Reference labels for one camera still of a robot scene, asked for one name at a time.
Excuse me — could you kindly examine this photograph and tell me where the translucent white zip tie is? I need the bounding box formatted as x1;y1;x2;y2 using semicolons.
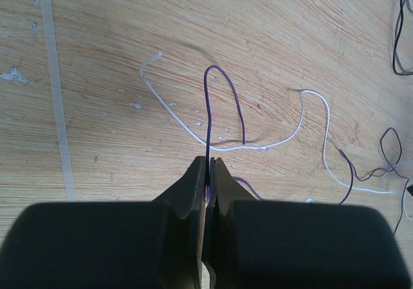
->
40;0;76;202

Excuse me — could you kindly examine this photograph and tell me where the dark purple thin wire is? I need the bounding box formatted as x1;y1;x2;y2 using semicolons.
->
203;65;403;235

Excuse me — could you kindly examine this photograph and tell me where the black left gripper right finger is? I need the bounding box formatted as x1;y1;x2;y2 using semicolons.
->
202;159;412;288

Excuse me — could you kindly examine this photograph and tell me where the black thin wire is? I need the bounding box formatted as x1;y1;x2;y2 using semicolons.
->
392;0;413;76

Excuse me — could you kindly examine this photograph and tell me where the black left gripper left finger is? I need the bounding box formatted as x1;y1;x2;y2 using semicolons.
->
1;156;206;288

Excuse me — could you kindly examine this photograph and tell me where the white thin wire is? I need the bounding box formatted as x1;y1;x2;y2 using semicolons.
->
140;50;413;222

